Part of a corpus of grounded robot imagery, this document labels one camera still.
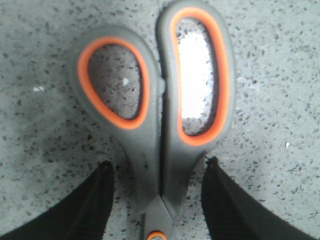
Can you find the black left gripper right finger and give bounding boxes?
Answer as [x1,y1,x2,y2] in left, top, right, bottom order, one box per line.
[201,156,312,240]

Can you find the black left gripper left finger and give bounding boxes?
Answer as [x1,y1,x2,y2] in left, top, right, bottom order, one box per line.
[0,161,115,240]

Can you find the grey orange handled scissors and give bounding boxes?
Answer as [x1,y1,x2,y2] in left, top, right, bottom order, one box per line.
[69,0,236,240]

